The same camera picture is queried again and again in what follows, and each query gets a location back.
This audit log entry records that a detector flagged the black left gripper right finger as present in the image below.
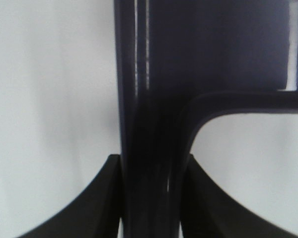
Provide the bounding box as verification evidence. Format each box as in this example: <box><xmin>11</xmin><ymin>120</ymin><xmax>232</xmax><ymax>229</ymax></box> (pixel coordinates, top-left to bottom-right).
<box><xmin>180</xmin><ymin>155</ymin><xmax>296</xmax><ymax>238</ymax></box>

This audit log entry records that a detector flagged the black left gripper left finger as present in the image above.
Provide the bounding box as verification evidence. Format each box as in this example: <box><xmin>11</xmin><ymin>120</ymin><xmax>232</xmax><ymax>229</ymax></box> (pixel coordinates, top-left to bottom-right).
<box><xmin>23</xmin><ymin>155</ymin><xmax>123</xmax><ymax>238</ymax></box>

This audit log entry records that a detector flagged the grey plastic dustpan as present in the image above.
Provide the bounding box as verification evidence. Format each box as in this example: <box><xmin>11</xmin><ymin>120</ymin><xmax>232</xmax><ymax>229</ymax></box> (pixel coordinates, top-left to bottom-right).
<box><xmin>114</xmin><ymin>0</ymin><xmax>298</xmax><ymax>238</ymax></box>

